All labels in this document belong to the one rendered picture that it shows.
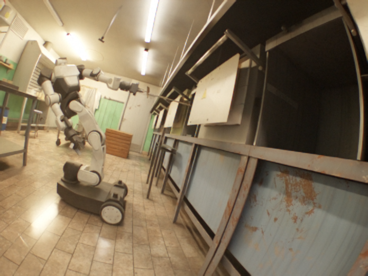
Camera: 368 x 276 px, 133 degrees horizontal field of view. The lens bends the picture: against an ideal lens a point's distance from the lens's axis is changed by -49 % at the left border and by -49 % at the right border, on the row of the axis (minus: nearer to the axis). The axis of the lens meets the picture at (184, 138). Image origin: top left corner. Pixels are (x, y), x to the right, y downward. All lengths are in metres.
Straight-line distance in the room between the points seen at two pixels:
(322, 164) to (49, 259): 1.26
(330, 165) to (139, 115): 5.56
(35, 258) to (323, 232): 1.25
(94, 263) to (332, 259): 1.07
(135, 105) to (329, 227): 5.70
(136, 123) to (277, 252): 5.47
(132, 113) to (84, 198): 4.64
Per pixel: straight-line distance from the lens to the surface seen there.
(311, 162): 0.55
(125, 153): 4.10
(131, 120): 5.70
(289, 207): 0.65
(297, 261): 0.65
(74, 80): 1.58
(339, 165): 0.51
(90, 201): 1.38
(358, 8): 0.58
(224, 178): 0.99
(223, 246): 0.86
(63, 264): 1.03
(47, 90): 1.49
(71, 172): 1.53
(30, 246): 1.13
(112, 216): 1.34
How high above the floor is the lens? 0.79
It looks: 1 degrees up
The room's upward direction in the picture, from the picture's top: 15 degrees clockwise
